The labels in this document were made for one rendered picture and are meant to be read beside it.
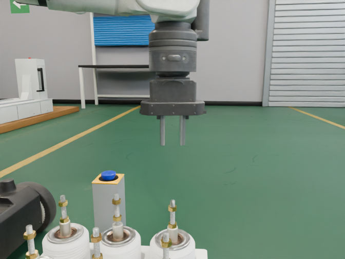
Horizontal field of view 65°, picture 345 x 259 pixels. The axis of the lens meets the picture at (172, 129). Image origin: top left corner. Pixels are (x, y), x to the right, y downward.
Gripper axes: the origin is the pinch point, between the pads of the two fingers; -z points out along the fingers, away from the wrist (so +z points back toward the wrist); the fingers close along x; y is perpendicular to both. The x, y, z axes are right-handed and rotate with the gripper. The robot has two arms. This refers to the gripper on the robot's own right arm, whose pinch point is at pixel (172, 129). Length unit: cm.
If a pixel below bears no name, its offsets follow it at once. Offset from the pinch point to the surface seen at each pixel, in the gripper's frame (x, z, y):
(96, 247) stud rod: -13.3, -18.1, -10.4
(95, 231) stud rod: -13.2, -15.0, -10.4
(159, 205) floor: -2, -49, 65
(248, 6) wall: 163, 132, 466
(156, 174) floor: -4, -49, 105
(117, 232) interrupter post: -11.6, -22.2, 0.7
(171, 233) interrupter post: -0.2, -21.7, -1.0
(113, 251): -11.9, -24.2, -2.7
